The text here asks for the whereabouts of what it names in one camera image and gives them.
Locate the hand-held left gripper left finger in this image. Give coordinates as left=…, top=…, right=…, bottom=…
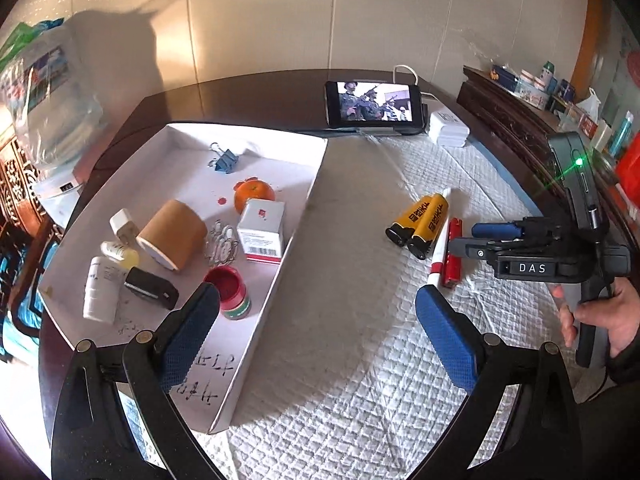
left=50, top=281, right=223, bottom=480

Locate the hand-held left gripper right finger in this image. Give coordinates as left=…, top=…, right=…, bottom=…
left=415, top=283, right=583, bottom=480

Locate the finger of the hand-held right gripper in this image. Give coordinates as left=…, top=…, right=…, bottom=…
left=471, top=221, right=523, bottom=240
left=447, top=236, right=498, bottom=262

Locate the red lighter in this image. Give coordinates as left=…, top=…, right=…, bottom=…
left=442, top=217, right=463, bottom=288

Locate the white marker pen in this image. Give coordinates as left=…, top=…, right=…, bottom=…
left=427, top=187, right=453, bottom=288

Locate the yellow black battery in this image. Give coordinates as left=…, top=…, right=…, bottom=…
left=385, top=194, right=443, bottom=247
left=406, top=199, right=451, bottom=260

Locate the red lidded jar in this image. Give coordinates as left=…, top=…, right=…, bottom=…
left=204, top=266, right=252, bottom=321

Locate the black rectangular case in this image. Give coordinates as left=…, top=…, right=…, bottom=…
left=123, top=266, right=180, bottom=311

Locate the pile of paper clips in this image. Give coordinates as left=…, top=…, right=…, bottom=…
left=204, top=219, right=241, bottom=265

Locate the white pill bottle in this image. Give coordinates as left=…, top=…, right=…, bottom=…
left=82, top=256, right=128, bottom=323

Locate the small yellow liquid vial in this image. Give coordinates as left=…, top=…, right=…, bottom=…
left=100, top=241, right=141, bottom=269

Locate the brown tape roll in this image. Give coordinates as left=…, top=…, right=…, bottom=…
left=136, top=199, right=208, bottom=273

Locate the white red medicine box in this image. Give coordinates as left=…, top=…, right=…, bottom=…
left=236, top=198, right=287, bottom=262

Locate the white charger plug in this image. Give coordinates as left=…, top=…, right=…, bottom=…
left=110, top=209, right=142, bottom=247

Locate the orange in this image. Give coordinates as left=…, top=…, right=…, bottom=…
left=234, top=179, right=277, bottom=215

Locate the blue binder clip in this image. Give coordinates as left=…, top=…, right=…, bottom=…
left=206, top=142, right=243, bottom=175

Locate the white cardboard box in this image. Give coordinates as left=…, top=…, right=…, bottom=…
left=39, top=121, right=330, bottom=436

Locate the person's right forearm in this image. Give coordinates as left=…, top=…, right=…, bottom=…
left=607, top=330, right=640, bottom=391

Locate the person's right hand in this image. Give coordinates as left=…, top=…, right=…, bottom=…
left=550, top=277, right=640, bottom=356

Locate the red bag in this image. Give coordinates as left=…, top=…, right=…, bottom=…
left=616, top=135, right=640, bottom=201

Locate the teal bottle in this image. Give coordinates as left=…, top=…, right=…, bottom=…
left=611, top=111, right=635, bottom=157

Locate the white plastic bag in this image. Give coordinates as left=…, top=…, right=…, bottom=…
left=570, top=87, right=602, bottom=136

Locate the white quilted mat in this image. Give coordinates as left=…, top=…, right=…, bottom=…
left=192, top=130, right=581, bottom=480

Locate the white power bank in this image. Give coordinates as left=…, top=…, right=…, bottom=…
left=426, top=107, right=472, bottom=148

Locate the round printed tin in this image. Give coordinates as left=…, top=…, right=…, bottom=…
left=515, top=80, right=547, bottom=107

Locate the dark carved wooden cabinet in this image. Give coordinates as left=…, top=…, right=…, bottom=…
left=456, top=65, right=640, bottom=221

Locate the black smartphone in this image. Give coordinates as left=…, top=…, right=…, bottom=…
left=325, top=80, right=423, bottom=128

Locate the teal cushion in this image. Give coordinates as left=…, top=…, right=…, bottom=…
left=0, top=247, right=48, bottom=361

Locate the white water dispenser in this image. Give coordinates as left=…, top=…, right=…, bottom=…
left=32, top=167, right=88, bottom=216

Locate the carved wooden chair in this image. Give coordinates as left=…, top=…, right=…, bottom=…
left=0, top=125, right=68, bottom=361

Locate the clear plastic bag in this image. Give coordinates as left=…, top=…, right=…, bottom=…
left=0, top=25, right=107, bottom=181

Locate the green plastic bag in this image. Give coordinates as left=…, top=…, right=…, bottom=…
left=0, top=19, right=66, bottom=63

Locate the white charging cable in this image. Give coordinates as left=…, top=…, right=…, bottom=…
left=392, top=64, right=436, bottom=103

